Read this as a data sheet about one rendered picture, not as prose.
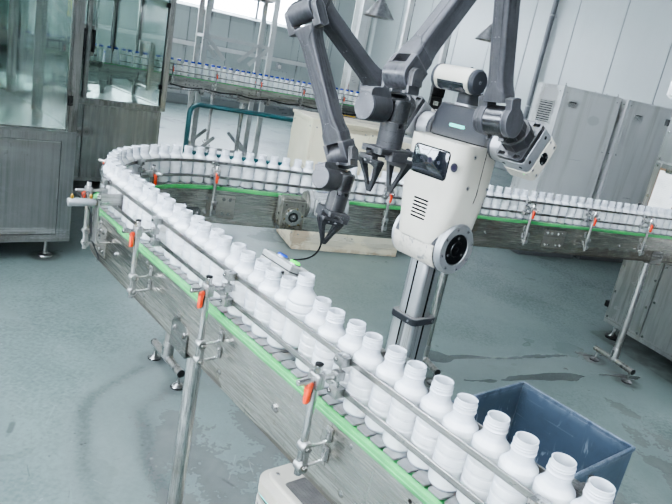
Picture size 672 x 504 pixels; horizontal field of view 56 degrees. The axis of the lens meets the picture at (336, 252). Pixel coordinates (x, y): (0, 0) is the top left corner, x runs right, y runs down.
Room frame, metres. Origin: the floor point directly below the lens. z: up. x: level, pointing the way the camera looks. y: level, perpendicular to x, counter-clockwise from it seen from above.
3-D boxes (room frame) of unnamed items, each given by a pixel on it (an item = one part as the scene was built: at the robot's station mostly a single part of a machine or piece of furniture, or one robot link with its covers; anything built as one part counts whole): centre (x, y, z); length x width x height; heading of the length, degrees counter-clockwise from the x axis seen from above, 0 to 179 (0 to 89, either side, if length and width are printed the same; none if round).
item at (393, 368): (1.07, -0.15, 1.08); 0.06 x 0.06 x 0.17
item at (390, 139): (1.39, -0.07, 1.51); 0.10 x 0.07 x 0.07; 130
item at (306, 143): (5.92, 0.03, 0.59); 1.10 x 0.62 x 1.18; 113
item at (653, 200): (4.60, -2.24, 1.22); 0.23 x 0.04 x 0.32; 23
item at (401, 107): (1.39, -0.06, 1.57); 0.07 x 0.06 x 0.07; 134
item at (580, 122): (7.34, -2.30, 0.96); 0.82 x 0.50 x 1.91; 113
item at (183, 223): (1.74, 0.44, 1.08); 0.06 x 0.06 x 0.17
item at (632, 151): (7.69, -3.13, 0.96); 0.82 x 0.50 x 1.91; 113
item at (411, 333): (1.90, -0.28, 0.74); 0.11 x 0.11 x 0.40; 41
